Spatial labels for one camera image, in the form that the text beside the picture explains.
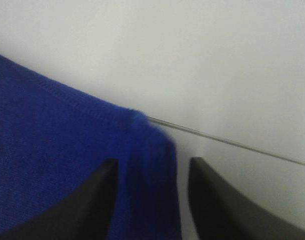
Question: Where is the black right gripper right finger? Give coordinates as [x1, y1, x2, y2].
[187, 157, 305, 240]

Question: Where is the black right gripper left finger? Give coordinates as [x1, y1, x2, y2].
[0, 158, 119, 240]

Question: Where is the blue towel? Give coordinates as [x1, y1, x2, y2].
[0, 55, 182, 240]

